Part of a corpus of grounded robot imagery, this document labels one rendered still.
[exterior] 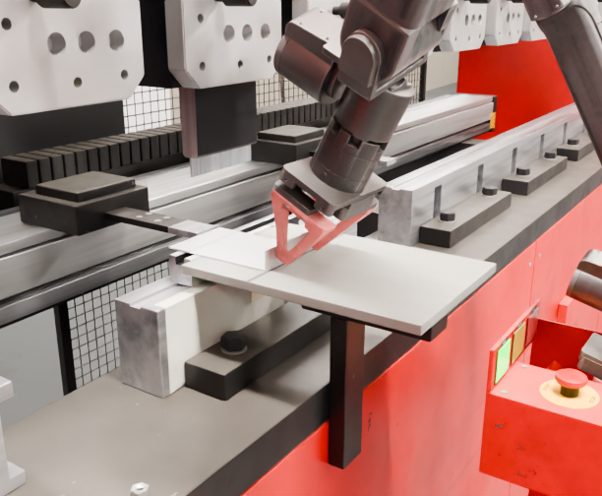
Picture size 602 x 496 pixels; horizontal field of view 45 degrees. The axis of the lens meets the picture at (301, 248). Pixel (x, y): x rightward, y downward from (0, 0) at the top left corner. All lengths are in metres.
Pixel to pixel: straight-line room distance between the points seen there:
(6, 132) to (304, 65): 0.66
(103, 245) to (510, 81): 2.13
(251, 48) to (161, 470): 0.41
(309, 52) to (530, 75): 2.25
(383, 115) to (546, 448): 0.51
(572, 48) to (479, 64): 2.03
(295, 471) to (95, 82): 0.42
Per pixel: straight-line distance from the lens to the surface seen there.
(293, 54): 0.68
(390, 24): 0.58
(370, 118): 0.64
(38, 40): 0.57
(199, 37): 0.69
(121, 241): 1.03
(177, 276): 0.78
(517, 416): 0.98
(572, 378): 0.98
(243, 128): 0.81
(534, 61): 2.87
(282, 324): 0.83
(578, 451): 0.98
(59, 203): 0.92
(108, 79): 0.62
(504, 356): 0.99
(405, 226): 1.18
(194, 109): 0.75
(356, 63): 0.59
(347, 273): 0.72
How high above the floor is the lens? 1.25
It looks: 19 degrees down
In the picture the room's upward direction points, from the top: straight up
